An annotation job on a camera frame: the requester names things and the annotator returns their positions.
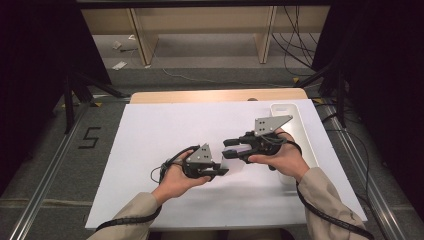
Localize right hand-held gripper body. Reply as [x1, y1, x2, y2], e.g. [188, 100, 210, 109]
[244, 114, 294, 165]

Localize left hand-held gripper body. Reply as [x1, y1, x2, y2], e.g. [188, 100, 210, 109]
[181, 143, 218, 181]

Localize white plastic bin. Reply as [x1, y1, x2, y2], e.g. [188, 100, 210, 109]
[269, 102, 320, 186]

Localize person's left hand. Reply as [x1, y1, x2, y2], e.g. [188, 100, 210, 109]
[151, 149, 213, 205]

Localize person's right hand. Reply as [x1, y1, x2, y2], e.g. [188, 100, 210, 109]
[248, 129, 311, 184]

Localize white table sheet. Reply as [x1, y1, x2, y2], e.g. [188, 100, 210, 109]
[84, 99, 368, 231]

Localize black metal stand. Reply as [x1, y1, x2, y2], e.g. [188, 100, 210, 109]
[294, 63, 348, 129]
[62, 71, 131, 135]

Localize light wooden desk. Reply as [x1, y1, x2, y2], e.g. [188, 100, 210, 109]
[80, 5, 331, 67]

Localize black curtain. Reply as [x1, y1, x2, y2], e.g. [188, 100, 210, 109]
[311, 0, 424, 214]
[0, 0, 113, 198]

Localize white floor cable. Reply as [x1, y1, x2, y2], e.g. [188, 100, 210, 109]
[161, 67, 294, 88]

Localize left hand-held gripper cable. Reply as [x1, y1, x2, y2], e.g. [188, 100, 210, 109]
[94, 144, 201, 233]

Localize hand-held gripper cable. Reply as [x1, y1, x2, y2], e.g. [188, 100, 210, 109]
[94, 144, 201, 233]
[259, 131, 376, 240]

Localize right hand-held gripper cable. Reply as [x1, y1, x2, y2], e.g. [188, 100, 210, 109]
[259, 131, 376, 240]

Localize thin black floor cable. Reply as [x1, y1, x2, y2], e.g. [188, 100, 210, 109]
[321, 111, 378, 208]

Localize black hanging cables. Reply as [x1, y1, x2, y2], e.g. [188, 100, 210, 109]
[271, 5, 321, 78]

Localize metal floor rail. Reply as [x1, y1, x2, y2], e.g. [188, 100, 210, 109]
[8, 99, 98, 240]
[316, 98, 409, 240]

